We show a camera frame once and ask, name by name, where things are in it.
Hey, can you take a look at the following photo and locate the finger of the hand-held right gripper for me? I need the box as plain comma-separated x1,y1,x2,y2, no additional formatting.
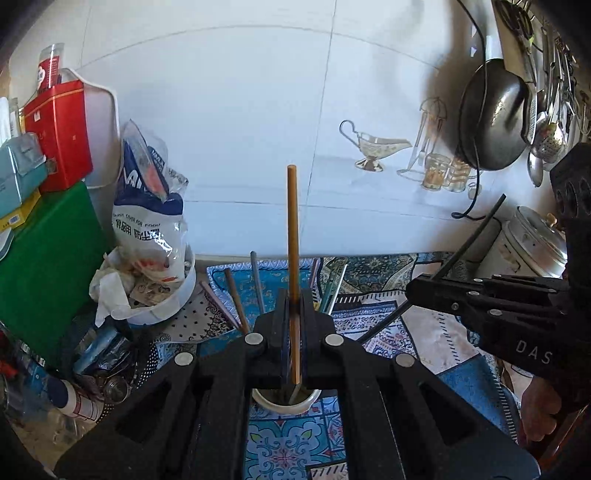
405,281,560,325
414,274,570,293

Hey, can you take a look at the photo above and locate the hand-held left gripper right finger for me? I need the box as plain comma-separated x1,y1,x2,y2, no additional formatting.
299,290,542,480

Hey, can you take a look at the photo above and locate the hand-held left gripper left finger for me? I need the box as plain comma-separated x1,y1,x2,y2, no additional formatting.
54,289,293,480

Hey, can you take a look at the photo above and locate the teal chopstick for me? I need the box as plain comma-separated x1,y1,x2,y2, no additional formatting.
318,272,342,315

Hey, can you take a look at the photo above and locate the grey chopstick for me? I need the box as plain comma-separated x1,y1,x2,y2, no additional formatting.
250,251,266,315

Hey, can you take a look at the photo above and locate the brown chopstick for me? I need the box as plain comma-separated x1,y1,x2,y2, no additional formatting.
286,165,302,386
224,268,250,335

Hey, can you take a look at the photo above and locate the black chopstick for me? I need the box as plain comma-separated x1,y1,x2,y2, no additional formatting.
356,194,507,345

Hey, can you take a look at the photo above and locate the dark green chopstick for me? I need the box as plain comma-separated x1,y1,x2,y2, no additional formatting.
325,263,348,310

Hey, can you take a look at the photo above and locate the pink chopstick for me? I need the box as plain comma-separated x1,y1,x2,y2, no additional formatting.
199,281,232,324

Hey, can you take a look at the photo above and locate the white utensil cup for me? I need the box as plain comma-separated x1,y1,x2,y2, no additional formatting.
252,387,321,416

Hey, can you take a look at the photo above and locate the person's right hand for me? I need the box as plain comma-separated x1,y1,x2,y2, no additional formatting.
519,379,563,445

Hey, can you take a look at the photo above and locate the patterned blue patchwork mat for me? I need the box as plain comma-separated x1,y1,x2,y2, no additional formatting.
152,251,522,480

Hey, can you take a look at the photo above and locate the white rice cooker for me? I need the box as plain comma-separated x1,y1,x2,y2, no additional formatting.
475,205,568,280

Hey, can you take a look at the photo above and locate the metal soup ladle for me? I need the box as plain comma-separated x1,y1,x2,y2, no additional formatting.
527,152,546,188

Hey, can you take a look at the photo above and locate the white round tub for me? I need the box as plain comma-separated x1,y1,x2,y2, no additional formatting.
95,244,197,326

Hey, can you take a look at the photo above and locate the metal skimmer ladle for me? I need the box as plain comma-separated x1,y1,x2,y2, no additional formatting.
531,106,568,162

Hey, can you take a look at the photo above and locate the black wok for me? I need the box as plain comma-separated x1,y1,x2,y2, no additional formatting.
457,58,539,171

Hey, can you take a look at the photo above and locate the blue white plastic bag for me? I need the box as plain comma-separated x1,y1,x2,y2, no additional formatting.
112,119,189,284

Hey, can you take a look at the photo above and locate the small glass jar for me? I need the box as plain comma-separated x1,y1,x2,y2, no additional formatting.
102,375,130,403

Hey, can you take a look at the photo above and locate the white glue bottle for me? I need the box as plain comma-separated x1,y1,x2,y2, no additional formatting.
44,376,105,423

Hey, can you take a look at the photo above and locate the green box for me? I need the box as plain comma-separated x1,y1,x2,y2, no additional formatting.
0,181,109,370

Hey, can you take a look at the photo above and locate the white cutting board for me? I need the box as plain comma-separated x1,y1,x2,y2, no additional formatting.
62,68,120,191

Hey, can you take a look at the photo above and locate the yellow box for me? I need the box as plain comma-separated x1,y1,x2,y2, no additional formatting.
0,189,42,232

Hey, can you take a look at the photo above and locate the red tin box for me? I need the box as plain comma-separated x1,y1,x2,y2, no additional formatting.
23,79,94,192

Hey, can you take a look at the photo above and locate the teal tissue box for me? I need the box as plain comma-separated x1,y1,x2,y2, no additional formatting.
0,133,49,220

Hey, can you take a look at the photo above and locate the red lidded jar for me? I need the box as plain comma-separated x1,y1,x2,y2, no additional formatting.
37,44,64,88

